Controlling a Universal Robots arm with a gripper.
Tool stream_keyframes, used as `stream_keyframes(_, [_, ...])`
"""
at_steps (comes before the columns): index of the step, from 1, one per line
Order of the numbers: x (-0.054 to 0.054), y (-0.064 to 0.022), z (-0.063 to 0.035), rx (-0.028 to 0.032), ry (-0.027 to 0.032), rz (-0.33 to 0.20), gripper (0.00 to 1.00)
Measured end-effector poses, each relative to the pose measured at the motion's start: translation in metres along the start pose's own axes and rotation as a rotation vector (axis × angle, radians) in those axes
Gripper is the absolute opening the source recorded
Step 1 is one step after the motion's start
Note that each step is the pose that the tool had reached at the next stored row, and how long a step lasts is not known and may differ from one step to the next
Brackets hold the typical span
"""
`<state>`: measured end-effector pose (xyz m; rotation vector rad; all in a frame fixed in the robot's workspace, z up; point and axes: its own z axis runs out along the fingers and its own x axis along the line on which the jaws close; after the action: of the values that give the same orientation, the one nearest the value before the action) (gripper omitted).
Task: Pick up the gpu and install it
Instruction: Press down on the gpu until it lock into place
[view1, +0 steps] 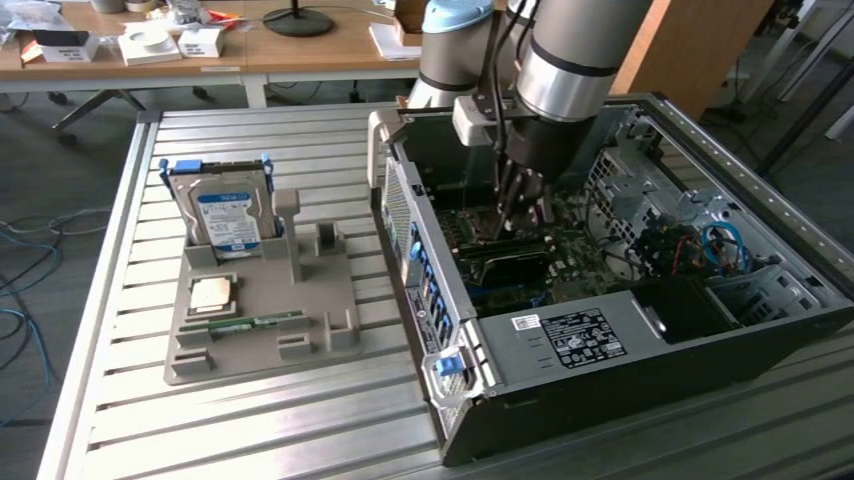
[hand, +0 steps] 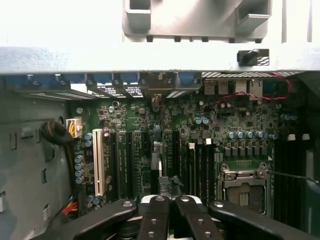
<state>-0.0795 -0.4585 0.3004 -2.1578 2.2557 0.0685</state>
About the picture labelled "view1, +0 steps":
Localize wooden cabinet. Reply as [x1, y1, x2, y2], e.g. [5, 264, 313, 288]
[610, 0, 780, 121]

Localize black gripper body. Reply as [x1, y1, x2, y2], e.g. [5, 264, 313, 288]
[504, 117, 593, 182]

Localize black camera cable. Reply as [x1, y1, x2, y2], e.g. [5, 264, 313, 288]
[477, 0, 540, 154]

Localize clear plastic bags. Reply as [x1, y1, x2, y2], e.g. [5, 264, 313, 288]
[0, 0, 75, 32]

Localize blue data wire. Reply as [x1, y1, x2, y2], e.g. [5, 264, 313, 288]
[700, 221, 754, 275]

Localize black lamp base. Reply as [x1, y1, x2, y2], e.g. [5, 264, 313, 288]
[262, 0, 335, 39]

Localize green motherboard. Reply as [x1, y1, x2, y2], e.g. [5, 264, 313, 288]
[433, 179, 646, 319]

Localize black topped white box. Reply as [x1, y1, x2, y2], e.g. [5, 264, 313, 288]
[31, 29, 102, 64]

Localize hard disk in blue caddy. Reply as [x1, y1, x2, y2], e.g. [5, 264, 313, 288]
[158, 153, 289, 259]

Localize green RAM stick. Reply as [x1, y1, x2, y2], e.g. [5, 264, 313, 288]
[178, 310, 303, 334]

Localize CPU chip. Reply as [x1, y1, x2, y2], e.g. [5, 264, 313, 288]
[189, 277, 237, 315]

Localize wooden top desk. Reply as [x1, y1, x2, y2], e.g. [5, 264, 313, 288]
[0, 0, 250, 146]
[243, 0, 613, 109]

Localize small brown cardboard box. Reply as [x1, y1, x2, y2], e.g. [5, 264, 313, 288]
[393, 0, 429, 34]

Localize white labelled box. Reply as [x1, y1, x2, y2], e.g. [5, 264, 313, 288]
[178, 27, 227, 59]

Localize grey parts rack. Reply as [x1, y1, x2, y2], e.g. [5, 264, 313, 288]
[163, 188, 368, 386]

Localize white paper stack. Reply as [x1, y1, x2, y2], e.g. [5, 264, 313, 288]
[370, 22, 424, 60]

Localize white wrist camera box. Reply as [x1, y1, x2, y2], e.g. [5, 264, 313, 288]
[452, 95, 510, 147]

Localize black NVIDIA graphics card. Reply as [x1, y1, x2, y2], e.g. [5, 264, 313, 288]
[477, 247, 560, 289]

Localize blue expansion slot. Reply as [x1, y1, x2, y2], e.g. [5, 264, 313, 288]
[466, 285, 536, 299]

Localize white floor cable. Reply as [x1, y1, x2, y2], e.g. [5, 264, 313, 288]
[0, 207, 114, 237]

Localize white box with roll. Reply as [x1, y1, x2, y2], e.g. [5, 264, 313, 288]
[118, 22, 183, 67]

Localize CPU socket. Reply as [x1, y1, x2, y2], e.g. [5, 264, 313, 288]
[464, 207, 529, 246]

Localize grey power supply unit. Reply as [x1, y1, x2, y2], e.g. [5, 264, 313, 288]
[474, 291, 673, 389]

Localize open black PC case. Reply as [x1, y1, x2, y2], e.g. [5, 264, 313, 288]
[366, 92, 854, 469]

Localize blue floor cable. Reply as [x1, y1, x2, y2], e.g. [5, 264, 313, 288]
[0, 242, 62, 426]

